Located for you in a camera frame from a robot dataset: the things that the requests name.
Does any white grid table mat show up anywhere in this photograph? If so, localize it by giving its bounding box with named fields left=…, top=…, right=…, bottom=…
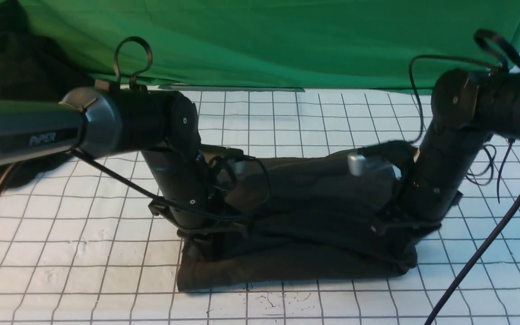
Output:
left=0, top=90, right=520, bottom=325

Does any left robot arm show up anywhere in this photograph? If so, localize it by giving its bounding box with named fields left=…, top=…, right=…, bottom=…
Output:
left=0, top=87, right=252, bottom=235

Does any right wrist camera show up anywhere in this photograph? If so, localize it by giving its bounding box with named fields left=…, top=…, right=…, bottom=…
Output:
left=347, top=140, right=418, bottom=176

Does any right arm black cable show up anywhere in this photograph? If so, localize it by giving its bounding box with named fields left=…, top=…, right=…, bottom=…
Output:
left=408, top=29, right=520, bottom=325

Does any green backdrop cloth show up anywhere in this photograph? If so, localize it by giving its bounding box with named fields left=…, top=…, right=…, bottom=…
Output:
left=20, top=0, right=520, bottom=91

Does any gray long-sleeve top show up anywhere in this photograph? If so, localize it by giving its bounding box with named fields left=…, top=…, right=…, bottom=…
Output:
left=176, top=150, right=418, bottom=292

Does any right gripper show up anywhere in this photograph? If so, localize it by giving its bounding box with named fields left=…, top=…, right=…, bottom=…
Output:
left=370, top=190, right=464, bottom=235

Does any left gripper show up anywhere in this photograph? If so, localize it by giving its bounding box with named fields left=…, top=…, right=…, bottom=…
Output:
left=148, top=200, right=251, bottom=239

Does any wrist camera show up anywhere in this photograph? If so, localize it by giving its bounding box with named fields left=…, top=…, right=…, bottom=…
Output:
left=347, top=140, right=418, bottom=176
left=202, top=145, right=258, bottom=193

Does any black garment pile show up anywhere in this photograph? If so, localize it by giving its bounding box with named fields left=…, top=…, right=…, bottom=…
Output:
left=0, top=0, right=94, bottom=188

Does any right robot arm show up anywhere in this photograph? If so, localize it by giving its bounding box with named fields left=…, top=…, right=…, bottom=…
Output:
left=367, top=69, right=520, bottom=234

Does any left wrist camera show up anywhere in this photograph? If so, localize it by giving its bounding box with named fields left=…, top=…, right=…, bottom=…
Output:
left=202, top=145, right=258, bottom=193

